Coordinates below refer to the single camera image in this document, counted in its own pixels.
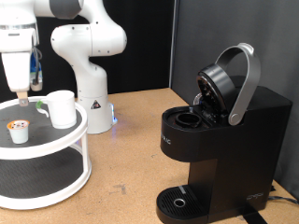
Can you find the black tape strip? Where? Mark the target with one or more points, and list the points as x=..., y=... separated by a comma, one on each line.
x=253, y=218

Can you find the white two-tier turntable shelf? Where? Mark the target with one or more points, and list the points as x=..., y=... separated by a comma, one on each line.
x=40, y=149

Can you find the black Keurig drip tray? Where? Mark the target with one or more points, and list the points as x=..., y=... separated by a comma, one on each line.
x=187, y=207

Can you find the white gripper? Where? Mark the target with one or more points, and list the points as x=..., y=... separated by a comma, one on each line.
x=18, y=71

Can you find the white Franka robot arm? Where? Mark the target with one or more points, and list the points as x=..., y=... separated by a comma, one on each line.
x=90, y=77

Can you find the white coffee pod orange lid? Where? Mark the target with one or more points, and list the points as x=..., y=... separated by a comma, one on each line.
x=18, y=133

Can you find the black Keurig coffee machine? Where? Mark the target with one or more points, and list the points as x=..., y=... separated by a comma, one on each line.
x=249, y=140

